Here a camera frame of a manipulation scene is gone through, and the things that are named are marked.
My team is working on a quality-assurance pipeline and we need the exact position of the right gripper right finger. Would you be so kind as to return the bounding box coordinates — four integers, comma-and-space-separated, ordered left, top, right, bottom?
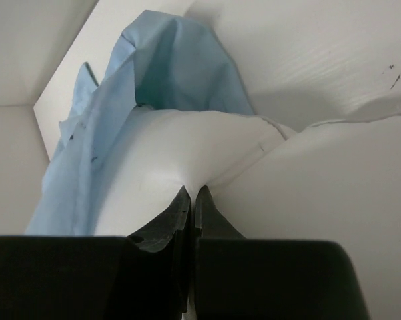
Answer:
193, 186, 247, 319

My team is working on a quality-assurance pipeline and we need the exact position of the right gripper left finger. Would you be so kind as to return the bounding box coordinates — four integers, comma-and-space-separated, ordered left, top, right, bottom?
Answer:
128, 187, 191, 319

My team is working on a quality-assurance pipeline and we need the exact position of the white pillow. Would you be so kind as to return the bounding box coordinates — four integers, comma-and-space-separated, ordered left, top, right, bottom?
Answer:
93, 107, 401, 319

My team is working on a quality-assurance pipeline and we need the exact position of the light blue pillowcase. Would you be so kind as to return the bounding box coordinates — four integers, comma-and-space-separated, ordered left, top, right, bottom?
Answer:
26, 11, 254, 237

